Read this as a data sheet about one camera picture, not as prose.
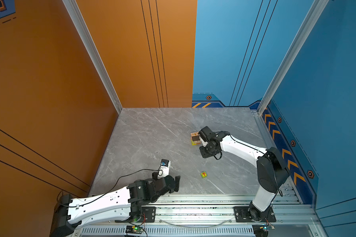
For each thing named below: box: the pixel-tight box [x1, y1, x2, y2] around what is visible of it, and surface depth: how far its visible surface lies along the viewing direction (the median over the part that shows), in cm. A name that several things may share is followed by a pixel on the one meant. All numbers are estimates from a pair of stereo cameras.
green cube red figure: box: [200, 170, 208, 179], surface depth 87 cm
